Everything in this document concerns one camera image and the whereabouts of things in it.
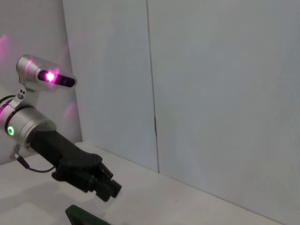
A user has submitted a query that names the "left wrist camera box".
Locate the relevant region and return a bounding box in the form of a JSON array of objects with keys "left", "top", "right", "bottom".
[{"left": 16, "top": 54, "right": 77, "bottom": 104}]

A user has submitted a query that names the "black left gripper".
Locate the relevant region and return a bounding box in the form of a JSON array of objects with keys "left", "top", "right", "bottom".
[{"left": 30, "top": 130, "right": 122, "bottom": 202}]

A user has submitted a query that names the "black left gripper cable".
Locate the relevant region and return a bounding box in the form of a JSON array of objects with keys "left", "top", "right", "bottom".
[{"left": 9, "top": 142, "right": 56, "bottom": 173}]

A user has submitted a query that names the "green glasses case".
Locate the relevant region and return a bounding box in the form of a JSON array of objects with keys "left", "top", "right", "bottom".
[{"left": 65, "top": 204, "right": 111, "bottom": 225}]

